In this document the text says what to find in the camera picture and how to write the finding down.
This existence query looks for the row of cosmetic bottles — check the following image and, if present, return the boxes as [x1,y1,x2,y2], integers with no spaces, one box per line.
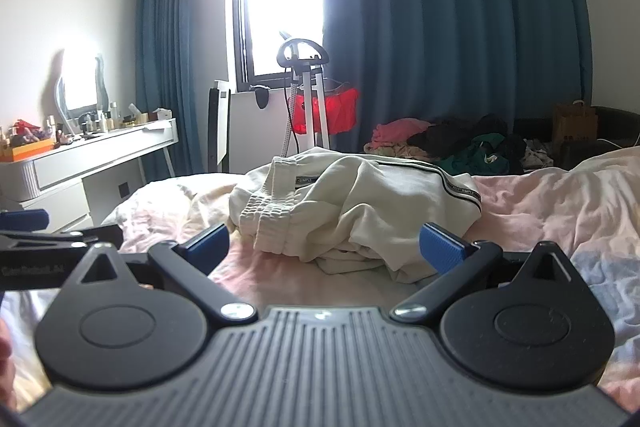
[0,99,173,148]

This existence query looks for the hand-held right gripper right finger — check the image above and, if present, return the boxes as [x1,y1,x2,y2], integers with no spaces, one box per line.
[390,223,571,323]

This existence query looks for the red bag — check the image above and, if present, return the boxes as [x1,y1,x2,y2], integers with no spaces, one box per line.
[292,87,361,135]

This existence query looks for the white charging cable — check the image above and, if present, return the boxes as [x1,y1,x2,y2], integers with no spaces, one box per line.
[597,134,640,148]

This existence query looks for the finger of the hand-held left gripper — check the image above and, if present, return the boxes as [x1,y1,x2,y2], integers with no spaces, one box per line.
[0,224,126,254]
[0,209,50,234]

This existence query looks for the beige garment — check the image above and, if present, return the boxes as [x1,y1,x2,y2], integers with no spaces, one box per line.
[365,142,431,160]

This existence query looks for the black upholstered headboard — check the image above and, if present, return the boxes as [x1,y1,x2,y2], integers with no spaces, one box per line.
[515,106,640,170]

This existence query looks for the cream white pants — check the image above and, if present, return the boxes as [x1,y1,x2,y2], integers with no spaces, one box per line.
[227,147,483,285]

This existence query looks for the wide blue curtain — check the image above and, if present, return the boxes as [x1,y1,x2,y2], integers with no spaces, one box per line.
[317,0,593,158]

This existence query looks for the black garment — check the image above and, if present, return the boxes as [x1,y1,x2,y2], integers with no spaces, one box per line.
[407,114,526,172]

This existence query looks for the white vanity desk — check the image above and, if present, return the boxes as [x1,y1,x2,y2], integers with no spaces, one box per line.
[0,117,178,233]

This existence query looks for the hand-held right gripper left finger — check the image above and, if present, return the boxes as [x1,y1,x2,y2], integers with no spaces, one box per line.
[75,222,259,324]

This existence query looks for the narrow blue curtain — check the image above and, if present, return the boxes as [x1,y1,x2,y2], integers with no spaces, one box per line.
[135,0,241,182]

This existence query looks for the orange box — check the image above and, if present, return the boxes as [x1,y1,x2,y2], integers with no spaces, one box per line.
[0,138,56,162]

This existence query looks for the white patterned garment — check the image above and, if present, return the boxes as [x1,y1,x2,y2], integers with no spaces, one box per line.
[520,144,556,170]

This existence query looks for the brown paper bag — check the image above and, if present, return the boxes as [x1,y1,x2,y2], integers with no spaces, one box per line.
[552,102,599,145]

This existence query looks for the wavy vanity mirror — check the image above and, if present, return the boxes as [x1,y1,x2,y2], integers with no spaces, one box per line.
[52,39,108,120]

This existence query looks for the garment steamer stand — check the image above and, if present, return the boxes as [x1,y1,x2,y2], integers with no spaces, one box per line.
[276,29,332,158]

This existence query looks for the white panel heater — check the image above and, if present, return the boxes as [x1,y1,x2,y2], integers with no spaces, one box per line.
[207,79,296,175]

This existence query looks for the pink garment in pile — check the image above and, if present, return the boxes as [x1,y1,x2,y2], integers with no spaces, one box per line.
[370,118,433,148]

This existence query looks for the pink bed blanket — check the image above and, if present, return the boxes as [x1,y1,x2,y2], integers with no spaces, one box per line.
[0,152,640,408]

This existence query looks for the green garment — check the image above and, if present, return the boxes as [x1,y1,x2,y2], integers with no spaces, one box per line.
[440,133,511,175]

